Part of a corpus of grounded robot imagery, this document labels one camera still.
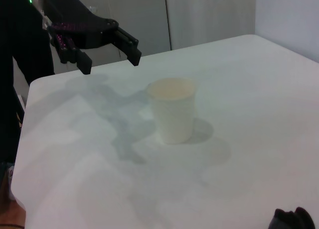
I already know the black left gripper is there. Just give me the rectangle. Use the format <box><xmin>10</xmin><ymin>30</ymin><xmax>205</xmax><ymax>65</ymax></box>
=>
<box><xmin>41</xmin><ymin>0</ymin><xmax>142</xmax><ymax>76</ymax></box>

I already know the white paper cup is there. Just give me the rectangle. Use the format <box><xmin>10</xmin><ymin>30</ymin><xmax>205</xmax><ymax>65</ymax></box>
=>
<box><xmin>147</xmin><ymin>77</ymin><xmax>197</xmax><ymax>144</ymax></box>

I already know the dark blue rag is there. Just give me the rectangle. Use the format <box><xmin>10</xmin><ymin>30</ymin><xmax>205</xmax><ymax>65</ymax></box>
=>
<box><xmin>268</xmin><ymin>207</ymin><xmax>316</xmax><ymax>229</ymax></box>

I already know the dark clothed person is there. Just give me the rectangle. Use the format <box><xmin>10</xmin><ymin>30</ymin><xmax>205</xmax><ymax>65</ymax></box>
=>
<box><xmin>0</xmin><ymin>0</ymin><xmax>55</xmax><ymax>202</ymax></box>

